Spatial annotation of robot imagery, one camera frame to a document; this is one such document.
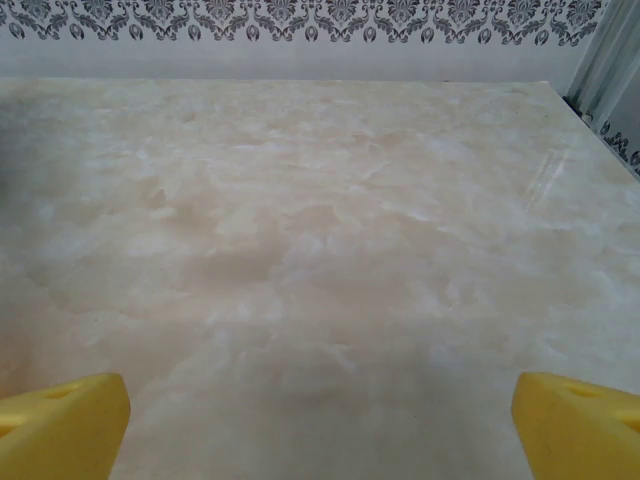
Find aluminium frame corner post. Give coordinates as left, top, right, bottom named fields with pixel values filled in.
left=563, top=0, right=640, bottom=109

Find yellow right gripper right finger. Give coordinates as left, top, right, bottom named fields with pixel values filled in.
left=512, top=371, right=640, bottom=480

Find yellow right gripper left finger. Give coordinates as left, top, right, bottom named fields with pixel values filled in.
left=0, top=372, right=131, bottom=480

